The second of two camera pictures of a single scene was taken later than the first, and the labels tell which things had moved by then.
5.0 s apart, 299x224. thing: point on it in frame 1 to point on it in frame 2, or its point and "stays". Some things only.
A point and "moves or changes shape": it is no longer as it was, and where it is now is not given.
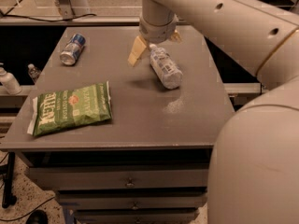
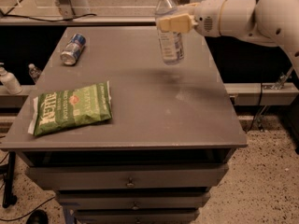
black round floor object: [37, 217] stays
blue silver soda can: [72, 49] stays
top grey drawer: [123, 177] stays
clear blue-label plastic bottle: [169, 74] moves or changes shape
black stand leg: [7, 199] stays
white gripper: [156, 33] to [206, 18]
